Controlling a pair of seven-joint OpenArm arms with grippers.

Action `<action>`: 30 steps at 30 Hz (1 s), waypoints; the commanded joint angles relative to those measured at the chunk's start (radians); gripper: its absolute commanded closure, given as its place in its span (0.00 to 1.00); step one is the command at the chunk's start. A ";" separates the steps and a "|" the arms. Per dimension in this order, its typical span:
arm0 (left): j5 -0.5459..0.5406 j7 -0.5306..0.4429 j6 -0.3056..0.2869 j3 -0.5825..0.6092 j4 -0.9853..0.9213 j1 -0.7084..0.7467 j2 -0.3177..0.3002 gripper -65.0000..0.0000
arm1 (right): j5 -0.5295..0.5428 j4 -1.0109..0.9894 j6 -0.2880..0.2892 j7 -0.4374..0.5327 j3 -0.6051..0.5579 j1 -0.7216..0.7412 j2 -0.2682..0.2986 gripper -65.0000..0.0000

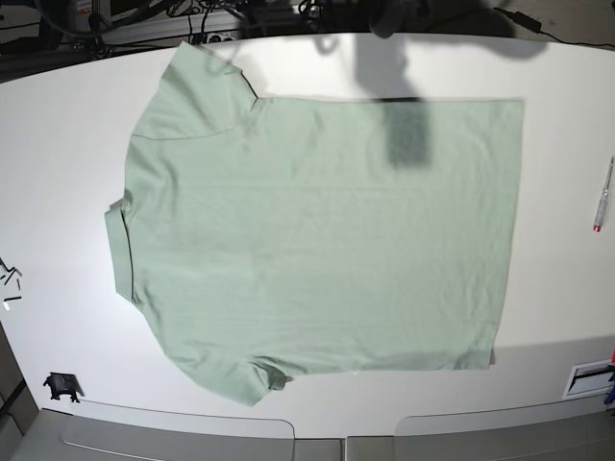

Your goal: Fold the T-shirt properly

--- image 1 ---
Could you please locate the light green T-shirt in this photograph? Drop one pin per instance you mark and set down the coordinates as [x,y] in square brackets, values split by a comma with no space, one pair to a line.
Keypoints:
[268,238]

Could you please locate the grey chair left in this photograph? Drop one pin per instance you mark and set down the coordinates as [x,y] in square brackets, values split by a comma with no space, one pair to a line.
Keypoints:
[132,442]

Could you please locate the grey chair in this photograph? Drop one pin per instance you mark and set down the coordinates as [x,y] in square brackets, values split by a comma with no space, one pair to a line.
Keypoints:
[567,430]
[132,442]

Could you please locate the black table clamp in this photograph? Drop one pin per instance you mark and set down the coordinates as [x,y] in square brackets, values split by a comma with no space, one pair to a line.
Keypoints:
[64,385]

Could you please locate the small black white stick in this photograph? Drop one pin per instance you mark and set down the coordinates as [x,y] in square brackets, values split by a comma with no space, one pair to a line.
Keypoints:
[8,302]

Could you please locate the grey chair right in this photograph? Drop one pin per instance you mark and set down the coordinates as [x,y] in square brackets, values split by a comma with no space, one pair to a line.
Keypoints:
[567,430]

